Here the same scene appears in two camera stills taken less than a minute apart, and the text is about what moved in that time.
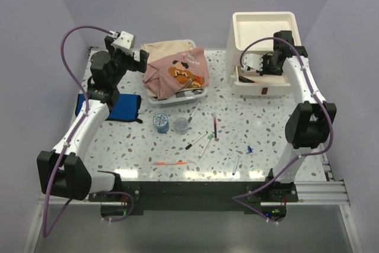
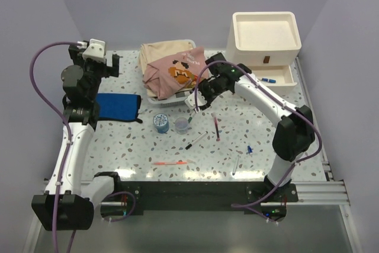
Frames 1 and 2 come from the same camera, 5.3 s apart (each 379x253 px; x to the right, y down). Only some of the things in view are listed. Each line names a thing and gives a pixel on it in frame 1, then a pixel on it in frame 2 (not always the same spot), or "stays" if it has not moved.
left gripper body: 122,64 → 95,71
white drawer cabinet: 253,33 stays
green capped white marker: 190,118 stays
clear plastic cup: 181,125 stays
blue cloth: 127,107 stays
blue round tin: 161,122 stays
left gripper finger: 141,66 → 113,70
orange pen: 169,163 stays
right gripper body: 269,67 → 209,90
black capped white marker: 186,147 stays
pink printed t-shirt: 167,77 stays
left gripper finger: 119,53 → 90,61
